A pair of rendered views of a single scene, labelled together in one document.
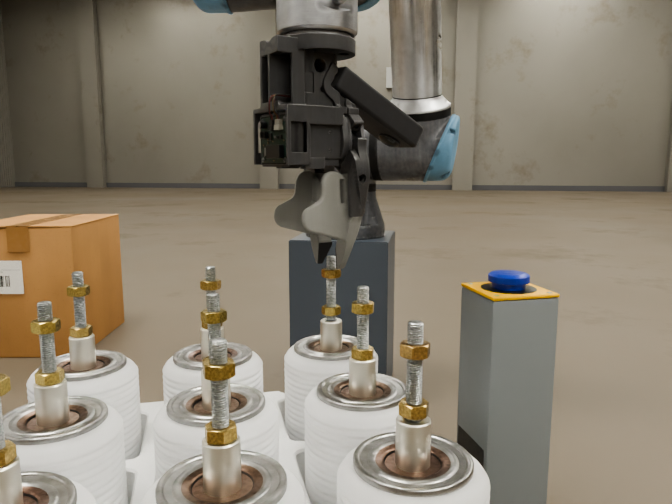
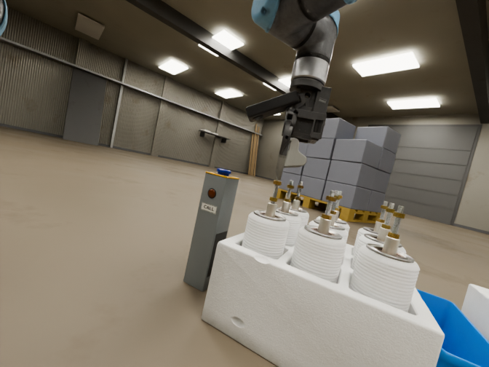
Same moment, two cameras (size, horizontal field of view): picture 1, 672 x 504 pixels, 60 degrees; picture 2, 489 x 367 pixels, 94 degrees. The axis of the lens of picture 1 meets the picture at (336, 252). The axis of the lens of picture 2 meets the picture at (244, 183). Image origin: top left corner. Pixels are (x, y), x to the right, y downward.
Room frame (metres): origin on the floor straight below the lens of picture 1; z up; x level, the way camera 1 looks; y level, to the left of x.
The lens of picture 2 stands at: (1.02, 0.27, 0.35)
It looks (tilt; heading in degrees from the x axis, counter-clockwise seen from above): 4 degrees down; 219
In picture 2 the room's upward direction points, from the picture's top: 12 degrees clockwise
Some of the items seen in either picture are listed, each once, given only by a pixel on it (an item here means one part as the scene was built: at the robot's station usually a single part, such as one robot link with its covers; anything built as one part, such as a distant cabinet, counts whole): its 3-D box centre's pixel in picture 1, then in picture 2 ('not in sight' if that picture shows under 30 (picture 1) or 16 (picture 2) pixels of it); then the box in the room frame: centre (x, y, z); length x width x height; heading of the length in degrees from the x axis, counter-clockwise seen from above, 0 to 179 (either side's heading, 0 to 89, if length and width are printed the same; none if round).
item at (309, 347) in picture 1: (331, 347); (269, 215); (0.57, 0.00, 0.25); 0.08 x 0.08 x 0.01
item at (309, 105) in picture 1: (310, 107); (303, 113); (0.56, 0.02, 0.49); 0.09 x 0.08 x 0.12; 122
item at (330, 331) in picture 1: (331, 335); (271, 210); (0.57, 0.00, 0.26); 0.02 x 0.02 x 0.03
